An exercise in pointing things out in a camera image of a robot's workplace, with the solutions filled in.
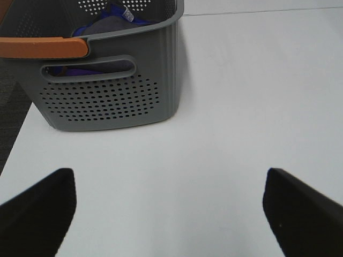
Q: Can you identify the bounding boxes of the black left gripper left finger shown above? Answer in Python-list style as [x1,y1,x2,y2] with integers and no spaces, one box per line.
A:
[1,168,77,256]

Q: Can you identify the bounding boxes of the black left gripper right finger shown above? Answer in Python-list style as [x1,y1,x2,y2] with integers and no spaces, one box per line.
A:
[262,168,342,256]

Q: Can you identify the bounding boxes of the grey perforated plastic basket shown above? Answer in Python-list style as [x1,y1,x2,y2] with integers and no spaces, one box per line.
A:
[1,1,184,131]

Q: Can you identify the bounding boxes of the grey cloth in basket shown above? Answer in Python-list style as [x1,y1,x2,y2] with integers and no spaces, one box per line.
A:
[80,16,130,35]

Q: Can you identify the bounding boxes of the blue cloth in basket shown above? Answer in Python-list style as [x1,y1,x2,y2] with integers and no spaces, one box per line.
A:
[47,1,163,77]

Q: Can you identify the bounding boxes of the orange basket handle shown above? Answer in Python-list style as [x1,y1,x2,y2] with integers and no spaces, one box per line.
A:
[1,37,88,59]

